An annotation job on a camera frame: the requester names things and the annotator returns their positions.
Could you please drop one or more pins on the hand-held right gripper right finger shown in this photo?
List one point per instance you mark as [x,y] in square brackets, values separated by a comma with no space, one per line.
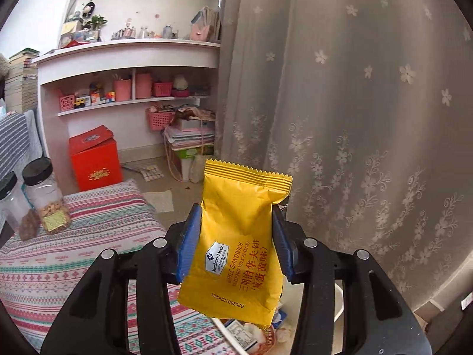
[282,244]

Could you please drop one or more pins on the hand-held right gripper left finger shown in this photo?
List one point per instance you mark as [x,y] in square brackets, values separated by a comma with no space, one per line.
[188,244]

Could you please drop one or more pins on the yellow snack packet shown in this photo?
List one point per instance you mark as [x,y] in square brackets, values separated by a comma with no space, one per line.
[236,229]

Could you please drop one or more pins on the white bin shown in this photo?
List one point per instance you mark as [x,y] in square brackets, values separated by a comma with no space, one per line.
[338,303]

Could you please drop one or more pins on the white paper sheet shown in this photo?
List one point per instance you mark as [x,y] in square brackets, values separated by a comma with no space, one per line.
[159,201]

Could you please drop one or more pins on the blue packet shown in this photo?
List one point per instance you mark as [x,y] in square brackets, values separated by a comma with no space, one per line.
[281,318]

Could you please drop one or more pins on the checkered cloth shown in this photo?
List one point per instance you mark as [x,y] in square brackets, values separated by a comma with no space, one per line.
[151,173]

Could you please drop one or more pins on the white labelled packet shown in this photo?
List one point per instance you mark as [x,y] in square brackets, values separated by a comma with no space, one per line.
[240,336]

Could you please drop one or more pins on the tied stack of papers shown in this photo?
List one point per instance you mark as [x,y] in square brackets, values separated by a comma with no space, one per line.
[190,137]

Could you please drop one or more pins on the patterned striped tablecloth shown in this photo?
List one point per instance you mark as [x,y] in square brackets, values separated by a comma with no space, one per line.
[74,236]

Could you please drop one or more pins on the red cardboard box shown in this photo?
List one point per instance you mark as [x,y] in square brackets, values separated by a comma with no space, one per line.
[96,162]

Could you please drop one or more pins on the large pink plastic basket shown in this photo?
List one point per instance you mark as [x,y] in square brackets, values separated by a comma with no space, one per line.
[159,120]

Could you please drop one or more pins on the floral lace curtain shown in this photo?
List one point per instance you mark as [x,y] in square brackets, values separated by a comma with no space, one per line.
[351,118]

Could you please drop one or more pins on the plastic jar with green label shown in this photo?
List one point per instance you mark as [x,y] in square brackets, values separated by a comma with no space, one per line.
[46,199]

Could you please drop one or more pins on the pink storage container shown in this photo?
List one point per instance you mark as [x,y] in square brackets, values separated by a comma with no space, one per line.
[122,90]
[144,87]

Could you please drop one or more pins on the plastic jar with dark nuts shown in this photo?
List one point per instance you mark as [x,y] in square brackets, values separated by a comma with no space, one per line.
[14,207]

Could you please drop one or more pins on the yellow toy car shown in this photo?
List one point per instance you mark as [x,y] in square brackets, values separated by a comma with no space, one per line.
[79,103]

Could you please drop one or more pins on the small pink lattice basket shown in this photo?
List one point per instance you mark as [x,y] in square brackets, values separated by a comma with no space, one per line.
[67,102]

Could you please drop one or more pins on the white bookshelf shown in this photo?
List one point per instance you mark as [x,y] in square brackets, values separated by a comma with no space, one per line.
[147,55]

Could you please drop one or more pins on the grey striped blanket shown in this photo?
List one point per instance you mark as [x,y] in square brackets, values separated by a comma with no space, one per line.
[13,144]

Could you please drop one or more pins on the row of small glass bottles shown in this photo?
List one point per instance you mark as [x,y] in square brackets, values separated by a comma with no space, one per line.
[144,32]

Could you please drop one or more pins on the pink bag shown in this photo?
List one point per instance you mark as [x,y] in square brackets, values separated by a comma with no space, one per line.
[205,27]

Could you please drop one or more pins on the tall stack of books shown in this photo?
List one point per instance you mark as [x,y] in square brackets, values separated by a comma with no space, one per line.
[22,81]

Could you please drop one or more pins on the potted green plant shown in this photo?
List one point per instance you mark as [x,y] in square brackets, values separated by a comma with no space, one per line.
[98,24]

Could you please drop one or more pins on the hanging plush doll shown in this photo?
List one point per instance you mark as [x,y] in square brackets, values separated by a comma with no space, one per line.
[88,9]

